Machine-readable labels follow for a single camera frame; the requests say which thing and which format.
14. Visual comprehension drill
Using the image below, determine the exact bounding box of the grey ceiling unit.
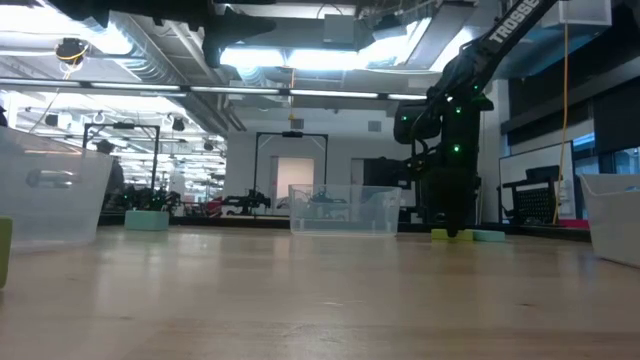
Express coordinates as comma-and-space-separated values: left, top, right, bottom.
323, 13, 359, 49

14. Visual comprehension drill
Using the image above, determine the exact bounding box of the white translucent plastic bin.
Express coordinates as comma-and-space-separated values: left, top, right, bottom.
578, 173, 640, 269

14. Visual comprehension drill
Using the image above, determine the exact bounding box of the black aluminium table frame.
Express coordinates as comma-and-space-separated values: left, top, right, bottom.
97, 213, 594, 244

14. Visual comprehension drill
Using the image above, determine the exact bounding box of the clear plastic bin with handle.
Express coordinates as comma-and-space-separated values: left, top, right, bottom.
0, 124, 115, 249

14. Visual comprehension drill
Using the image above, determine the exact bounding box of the green foam block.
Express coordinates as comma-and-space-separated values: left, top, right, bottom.
430, 228, 475, 243
0, 216, 14, 290

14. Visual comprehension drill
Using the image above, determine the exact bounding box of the black cabinet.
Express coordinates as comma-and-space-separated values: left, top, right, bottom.
410, 164, 436, 225

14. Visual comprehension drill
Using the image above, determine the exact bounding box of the long linear ceiling light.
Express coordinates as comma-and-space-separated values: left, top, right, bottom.
0, 78, 429, 103

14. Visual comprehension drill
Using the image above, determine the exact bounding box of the background robot station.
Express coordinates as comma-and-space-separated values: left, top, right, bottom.
102, 184, 184, 214

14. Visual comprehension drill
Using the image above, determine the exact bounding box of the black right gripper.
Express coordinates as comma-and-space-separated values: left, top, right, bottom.
423, 149, 482, 239

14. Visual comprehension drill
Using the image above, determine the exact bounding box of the black ceiling cord reel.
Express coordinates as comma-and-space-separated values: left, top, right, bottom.
53, 37, 91, 66

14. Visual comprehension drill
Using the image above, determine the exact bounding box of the red low box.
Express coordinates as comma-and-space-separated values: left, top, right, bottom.
554, 218, 592, 231

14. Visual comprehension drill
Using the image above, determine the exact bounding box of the teal foam block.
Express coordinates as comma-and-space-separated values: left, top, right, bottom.
123, 209, 171, 232
472, 229, 507, 244

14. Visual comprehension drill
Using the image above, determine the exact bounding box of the black wall screen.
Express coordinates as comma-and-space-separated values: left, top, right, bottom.
363, 158, 401, 190

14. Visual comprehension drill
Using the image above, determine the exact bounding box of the person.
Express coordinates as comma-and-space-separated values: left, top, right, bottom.
94, 139, 127, 211

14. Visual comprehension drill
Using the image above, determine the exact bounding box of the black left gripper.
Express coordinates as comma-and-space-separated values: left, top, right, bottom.
199, 4, 277, 69

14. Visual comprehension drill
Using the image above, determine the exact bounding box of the whiteboard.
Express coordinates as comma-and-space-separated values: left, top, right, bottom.
498, 141, 575, 222

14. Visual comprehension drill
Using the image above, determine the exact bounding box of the black perforated cart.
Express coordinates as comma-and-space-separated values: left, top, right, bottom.
497, 165, 562, 225

